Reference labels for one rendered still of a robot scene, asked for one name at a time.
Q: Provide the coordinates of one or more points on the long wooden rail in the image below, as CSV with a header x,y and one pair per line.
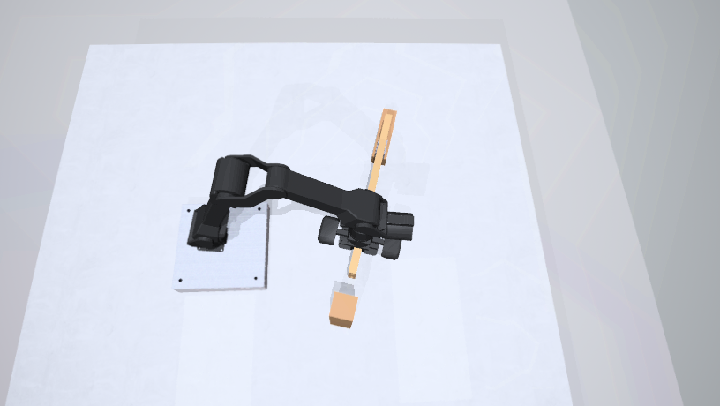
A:
x,y
372,186

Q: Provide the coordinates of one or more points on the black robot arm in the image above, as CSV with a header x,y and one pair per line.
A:
x,y
363,211

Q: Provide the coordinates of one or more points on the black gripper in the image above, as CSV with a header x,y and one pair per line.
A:
x,y
329,229

